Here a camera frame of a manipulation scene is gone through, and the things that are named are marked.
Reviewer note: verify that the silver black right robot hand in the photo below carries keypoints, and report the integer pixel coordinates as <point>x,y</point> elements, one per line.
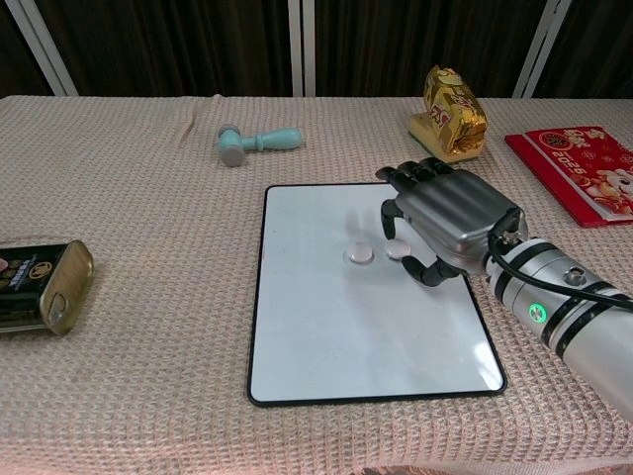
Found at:
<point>460,213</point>

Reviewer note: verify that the white frame post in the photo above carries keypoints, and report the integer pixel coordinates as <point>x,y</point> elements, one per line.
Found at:
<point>541,49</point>
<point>43,49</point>
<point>296,49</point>

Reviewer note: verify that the teal toy hammer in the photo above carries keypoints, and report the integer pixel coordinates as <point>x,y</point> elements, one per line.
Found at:
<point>277,138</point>

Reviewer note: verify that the red 2026 calendar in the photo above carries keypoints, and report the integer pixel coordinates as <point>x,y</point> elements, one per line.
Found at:
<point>569,168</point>

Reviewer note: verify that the pink waffle tablecloth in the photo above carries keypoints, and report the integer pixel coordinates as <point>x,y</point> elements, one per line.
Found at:
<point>148,198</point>

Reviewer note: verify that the white magnetic board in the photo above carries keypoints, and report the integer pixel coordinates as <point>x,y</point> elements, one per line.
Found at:
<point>346,336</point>

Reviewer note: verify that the gold foil snack bag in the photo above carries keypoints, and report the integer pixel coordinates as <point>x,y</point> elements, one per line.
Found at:
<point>455,119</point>

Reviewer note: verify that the dark brown curtain panel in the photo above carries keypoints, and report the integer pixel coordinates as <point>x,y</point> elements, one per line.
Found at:
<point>420,34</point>
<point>173,44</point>
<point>15,59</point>
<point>593,49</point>

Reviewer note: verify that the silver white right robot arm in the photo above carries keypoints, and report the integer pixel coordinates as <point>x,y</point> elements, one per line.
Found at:
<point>569,316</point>

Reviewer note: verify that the white round magnet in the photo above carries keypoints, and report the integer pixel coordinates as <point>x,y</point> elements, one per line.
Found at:
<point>360,253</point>
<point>397,251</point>

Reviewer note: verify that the black gold tin can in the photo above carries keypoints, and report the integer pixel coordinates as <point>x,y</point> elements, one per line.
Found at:
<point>29,287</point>

